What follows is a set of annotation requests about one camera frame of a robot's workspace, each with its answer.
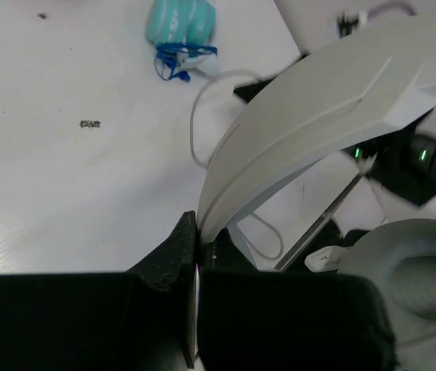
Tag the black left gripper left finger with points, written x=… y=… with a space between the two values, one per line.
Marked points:
x=138 y=319

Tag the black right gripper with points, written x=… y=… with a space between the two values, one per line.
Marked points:
x=396 y=154

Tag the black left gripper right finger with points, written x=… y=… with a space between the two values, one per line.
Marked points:
x=259 y=320

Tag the grey white headphones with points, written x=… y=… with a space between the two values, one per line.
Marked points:
x=399 y=258

